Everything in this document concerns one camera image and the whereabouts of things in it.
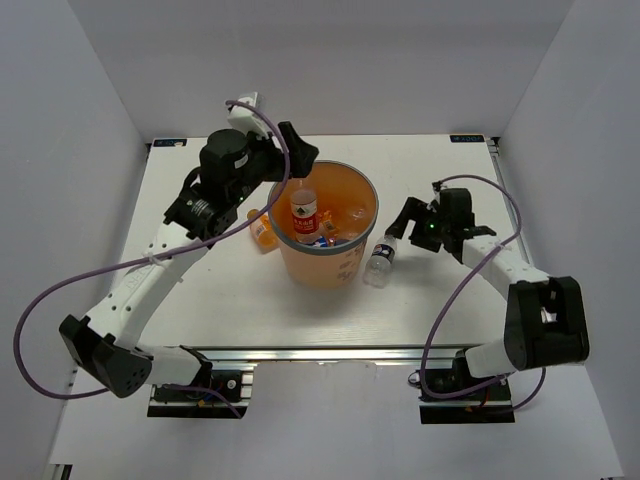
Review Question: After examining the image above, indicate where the crushed bottle inside bin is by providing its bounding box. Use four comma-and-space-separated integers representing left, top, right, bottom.
305, 236, 349, 248

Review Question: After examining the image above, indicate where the clear bottle red label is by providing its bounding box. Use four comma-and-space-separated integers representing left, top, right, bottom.
290, 188, 321, 244

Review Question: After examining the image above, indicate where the orange juice bottle wide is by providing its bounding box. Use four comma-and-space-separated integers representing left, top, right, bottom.
318, 210, 340, 237

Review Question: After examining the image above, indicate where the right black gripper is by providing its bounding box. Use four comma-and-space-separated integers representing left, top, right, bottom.
385, 197, 449, 253

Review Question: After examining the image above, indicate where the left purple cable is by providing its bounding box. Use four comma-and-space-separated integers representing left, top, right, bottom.
13, 99, 296, 419

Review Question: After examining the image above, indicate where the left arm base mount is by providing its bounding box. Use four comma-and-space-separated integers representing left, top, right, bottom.
147, 350, 257, 419

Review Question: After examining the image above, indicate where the clear bottle blue label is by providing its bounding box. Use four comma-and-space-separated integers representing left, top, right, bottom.
338, 205, 370, 241

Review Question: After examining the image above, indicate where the left blue table sticker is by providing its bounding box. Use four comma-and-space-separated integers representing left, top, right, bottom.
152, 138, 187, 148

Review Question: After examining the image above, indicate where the blue table sticker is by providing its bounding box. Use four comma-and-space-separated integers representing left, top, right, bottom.
449, 134, 485, 143
152, 138, 187, 148

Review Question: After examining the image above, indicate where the clear bottle black cap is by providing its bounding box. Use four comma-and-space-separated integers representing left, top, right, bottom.
363, 235, 397, 288

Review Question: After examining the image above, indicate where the purple cable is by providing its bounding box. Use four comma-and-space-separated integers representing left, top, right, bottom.
13, 99, 296, 419
418, 174, 547, 414

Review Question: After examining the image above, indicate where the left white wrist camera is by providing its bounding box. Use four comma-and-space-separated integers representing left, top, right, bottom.
227, 91, 269, 139

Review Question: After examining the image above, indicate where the right blue table sticker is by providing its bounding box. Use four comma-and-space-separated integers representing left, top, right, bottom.
449, 134, 485, 143

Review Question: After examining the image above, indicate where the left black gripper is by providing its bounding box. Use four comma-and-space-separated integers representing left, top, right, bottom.
228, 121, 316, 205

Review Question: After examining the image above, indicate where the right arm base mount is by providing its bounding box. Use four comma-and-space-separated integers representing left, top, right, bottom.
408, 350, 515, 425

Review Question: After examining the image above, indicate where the aluminium table rail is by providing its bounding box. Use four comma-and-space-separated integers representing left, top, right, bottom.
179, 344, 481, 364

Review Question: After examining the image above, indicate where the orange plastic bin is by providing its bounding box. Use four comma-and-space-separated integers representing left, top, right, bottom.
268, 161, 379, 288

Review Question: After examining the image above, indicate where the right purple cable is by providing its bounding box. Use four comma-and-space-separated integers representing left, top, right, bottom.
418, 174, 547, 414

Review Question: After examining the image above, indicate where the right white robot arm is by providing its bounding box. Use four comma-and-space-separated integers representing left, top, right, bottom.
386, 188, 590, 399

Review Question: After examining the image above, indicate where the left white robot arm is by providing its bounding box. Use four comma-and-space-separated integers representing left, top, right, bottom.
59, 122, 319, 399

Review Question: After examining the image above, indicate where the small orange juice bottle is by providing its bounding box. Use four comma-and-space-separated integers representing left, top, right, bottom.
247, 209, 278, 253

